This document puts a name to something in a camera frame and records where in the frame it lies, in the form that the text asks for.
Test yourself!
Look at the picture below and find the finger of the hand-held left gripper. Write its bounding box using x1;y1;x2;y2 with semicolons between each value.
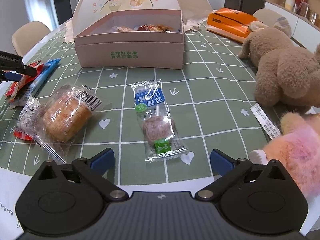
20;63;38;78
0;70;20;83

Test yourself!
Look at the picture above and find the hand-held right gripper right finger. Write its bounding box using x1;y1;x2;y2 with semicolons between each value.
194;149;288;201

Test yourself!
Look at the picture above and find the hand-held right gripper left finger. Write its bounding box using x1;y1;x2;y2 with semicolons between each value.
31;148;128;202

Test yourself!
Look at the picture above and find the red meat snack packet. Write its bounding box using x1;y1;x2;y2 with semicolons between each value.
5;62;44;109

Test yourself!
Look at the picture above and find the white silver snack packet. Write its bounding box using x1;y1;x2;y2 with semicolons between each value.
17;96;42;137

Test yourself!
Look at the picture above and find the round bread clear packet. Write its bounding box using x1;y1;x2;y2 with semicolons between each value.
34;84;104;164

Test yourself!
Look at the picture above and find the red cartoon snack packet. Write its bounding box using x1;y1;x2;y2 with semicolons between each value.
13;127;35;143

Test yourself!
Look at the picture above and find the purple lollipop packet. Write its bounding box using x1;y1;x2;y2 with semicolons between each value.
131;79;188;163

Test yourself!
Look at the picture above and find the pink cardboard box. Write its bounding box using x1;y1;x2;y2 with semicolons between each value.
73;10;185;70

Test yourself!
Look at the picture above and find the beige chair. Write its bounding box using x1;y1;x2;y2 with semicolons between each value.
12;21;52;57
252;8;283;23

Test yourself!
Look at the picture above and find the white plush toy label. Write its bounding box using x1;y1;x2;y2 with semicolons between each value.
250;103;282;140

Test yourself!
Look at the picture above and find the dark door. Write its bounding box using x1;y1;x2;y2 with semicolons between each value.
51;0;75;28

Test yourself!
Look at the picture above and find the pink plush toy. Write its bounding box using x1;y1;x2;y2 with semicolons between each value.
249;112;320;200

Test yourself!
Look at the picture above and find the white paper sheet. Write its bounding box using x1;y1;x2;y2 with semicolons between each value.
0;168;32;240

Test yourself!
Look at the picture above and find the brown plush dog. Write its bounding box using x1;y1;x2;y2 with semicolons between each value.
237;17;320;114

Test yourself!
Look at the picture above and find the orange tissue pack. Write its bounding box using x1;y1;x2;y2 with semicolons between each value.
206;8;263;43

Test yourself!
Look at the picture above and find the glass jar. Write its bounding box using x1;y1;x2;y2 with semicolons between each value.
297;2;309;15

